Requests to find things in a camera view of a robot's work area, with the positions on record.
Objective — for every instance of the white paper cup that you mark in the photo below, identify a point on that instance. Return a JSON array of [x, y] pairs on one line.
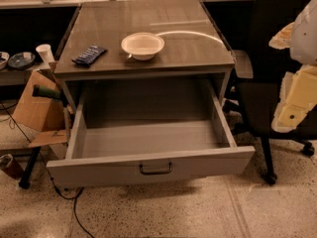
[[45, 52]]

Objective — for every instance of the black drawer handle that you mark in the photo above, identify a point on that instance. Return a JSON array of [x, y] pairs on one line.
[[155, 170]]

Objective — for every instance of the grey drawer cabinet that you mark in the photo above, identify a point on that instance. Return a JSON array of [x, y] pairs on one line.
[[192, 48]]

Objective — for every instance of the white paper bowl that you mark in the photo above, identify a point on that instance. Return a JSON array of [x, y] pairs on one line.
[[142, 46]]

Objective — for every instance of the black office chair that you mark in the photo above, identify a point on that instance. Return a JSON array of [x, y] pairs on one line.
[[257, 78]]

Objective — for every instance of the open grey top drawer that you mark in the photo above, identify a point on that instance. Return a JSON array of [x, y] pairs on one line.
[[121, 124]]

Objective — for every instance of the black stand leg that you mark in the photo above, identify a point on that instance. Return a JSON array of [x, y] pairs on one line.
[[24, 181]]

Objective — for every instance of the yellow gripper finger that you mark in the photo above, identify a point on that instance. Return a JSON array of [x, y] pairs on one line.
[[297, 97], [282, 39]]

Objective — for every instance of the brown cardboard box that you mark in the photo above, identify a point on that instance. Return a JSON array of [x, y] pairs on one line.
[[42, 114]]

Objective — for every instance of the white bowl at left edge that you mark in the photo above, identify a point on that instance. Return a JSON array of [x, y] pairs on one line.
[[3, 59]]

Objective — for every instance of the green handled tool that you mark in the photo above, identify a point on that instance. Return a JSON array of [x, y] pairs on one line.
[[41, 91]]

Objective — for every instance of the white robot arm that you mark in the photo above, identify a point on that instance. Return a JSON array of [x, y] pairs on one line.
[[303, 43]]

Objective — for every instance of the dark round plate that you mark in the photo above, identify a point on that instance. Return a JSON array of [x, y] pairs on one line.
[[21, 61]]

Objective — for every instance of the brown cup on floor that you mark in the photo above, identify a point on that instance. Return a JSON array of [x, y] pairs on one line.
[[10, 166]]

